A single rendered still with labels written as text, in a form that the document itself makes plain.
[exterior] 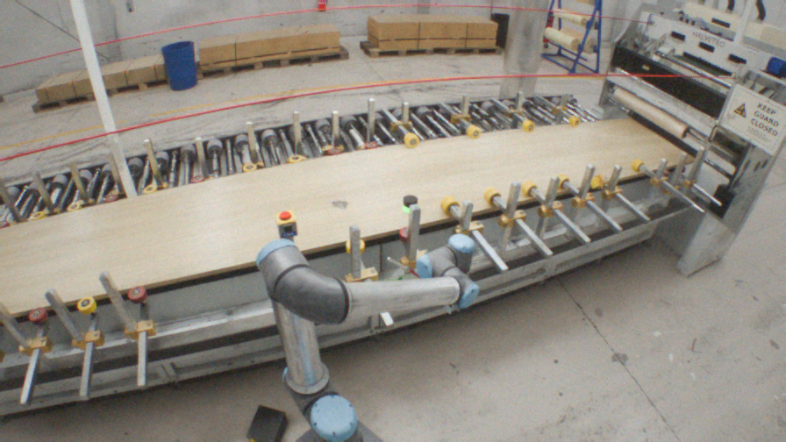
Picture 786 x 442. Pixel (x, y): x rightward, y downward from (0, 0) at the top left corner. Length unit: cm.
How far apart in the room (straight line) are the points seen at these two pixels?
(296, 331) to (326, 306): 25
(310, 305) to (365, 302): 15
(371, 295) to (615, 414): 197
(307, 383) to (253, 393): 111
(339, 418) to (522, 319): 177
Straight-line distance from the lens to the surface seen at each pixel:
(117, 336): 222
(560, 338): 290
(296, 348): 127
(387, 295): 110
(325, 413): 142
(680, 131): 372
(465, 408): 245
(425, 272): 142
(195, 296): 205
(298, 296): 98
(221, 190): 238
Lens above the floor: 214
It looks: 38 degrees down
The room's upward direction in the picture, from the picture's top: 3 degrees clockwise
